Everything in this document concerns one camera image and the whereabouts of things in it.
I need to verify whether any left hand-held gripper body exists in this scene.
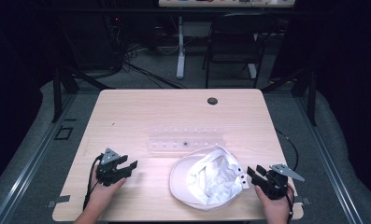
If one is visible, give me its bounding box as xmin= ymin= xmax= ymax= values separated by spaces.
xmin=95 ymin=147 xmax=127 ymax=188

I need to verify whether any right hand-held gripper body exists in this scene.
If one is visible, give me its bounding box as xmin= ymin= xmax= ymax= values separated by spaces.
xmin=259 ymin=163 xmax=306 ymax=201

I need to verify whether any white baseball cap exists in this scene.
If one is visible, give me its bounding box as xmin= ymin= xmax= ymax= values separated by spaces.
xmin=169 ymin=145 xmax=250 ymax=212

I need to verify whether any clear acrylic peg rack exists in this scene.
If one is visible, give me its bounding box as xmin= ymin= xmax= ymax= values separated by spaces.
xmin=148 ymin=125 xmax=226 ymax=154

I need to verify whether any person's left hand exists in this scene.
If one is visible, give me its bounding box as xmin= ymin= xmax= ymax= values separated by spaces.
xmin=90 ymin=166 xmax=127 ymax=215

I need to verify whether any person's right hand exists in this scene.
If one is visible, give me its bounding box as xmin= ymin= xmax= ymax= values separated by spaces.
xmin=255 ymin=184 xmax=294 ymax=224

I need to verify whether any black folding chair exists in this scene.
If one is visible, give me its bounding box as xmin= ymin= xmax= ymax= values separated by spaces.
xmin=201 ymin=12 xmax=278 ymax=90

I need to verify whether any white desk leg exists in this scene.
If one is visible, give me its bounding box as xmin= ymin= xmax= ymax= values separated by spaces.
xmin=176 ymin=15 xmax=186 ymax=80

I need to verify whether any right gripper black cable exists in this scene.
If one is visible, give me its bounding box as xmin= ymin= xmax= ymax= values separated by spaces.
xmin=275 ymin=127 xmax=300 ymax=224

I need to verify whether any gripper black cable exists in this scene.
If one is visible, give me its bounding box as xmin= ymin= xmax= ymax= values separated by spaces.
xmin=275 ymin=127 xmax=300 ymax=224
xmin=82 ymin=154 xmax=104 ymax=212

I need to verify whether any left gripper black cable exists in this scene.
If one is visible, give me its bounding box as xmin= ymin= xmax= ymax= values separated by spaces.
xmin=82 ymin=154 xmax=104 ymax=212

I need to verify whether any black metal frame stand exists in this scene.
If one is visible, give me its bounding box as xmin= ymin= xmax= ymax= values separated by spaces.
xmin=261 ymin=62 xmax=318 ymax=127
xmin=50 ymin=21 xmax=116 ymax=124

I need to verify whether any bundle of floor cables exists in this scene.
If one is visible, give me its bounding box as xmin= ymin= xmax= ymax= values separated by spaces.
xmin=103 ymin=15 xmax=187 ymax=91

